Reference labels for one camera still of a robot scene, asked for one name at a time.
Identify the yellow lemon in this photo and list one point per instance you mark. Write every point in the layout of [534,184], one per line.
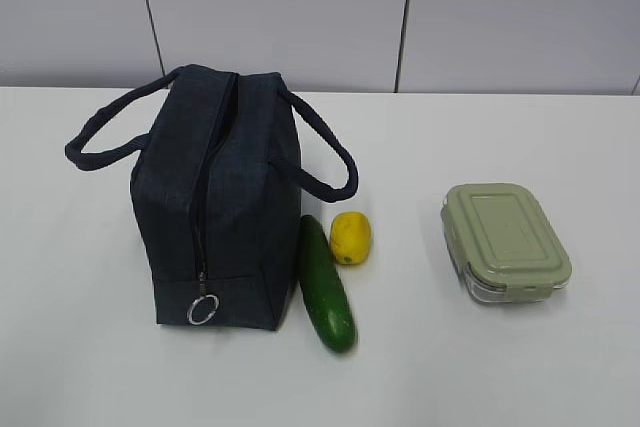
[350,238]

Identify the dark blue insulated lunch bag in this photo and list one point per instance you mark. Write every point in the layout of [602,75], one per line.
[216,191]

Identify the green cucumber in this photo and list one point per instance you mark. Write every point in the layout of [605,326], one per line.
[323,293]

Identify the glass container with green lid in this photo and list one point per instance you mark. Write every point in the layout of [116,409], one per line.
[502,245]

